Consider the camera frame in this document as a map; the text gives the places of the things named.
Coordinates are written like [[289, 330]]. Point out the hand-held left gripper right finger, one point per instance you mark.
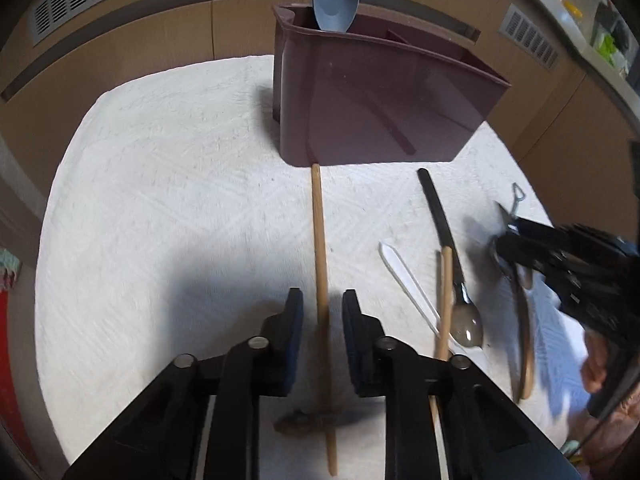
[[350, 332]]

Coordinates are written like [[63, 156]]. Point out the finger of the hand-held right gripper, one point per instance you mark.
[[535, 230], [525, 255]]

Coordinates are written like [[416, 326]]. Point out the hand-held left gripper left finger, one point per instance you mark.
[[295, 332]]

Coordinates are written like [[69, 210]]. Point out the grey metal spoon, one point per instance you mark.
[[516, 194]]

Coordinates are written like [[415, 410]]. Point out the wooden chopstick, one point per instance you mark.
[[445, 300], [320, 260]]

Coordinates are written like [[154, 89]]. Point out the white plastic spoon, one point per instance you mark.
[[405, 277]]

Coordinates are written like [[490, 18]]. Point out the dark wooden spoon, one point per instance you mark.
[[525, 345]]

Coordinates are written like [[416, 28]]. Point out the maroon plastic utensil holder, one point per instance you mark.
[[375, 100]]

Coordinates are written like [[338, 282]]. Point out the person's right hand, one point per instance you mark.
[[595, 367]]

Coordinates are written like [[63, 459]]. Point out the white textured towel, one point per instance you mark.
[[175, 210]]

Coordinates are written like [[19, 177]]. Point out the small grey vent grille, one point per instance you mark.
[[530, 35]]

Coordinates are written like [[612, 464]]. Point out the green packet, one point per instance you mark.
[[606, 46]]

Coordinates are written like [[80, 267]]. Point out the patterned cloth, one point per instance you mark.
[[9, 267]]

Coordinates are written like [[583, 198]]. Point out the wooden cabinet front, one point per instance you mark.
[[125, 55]]

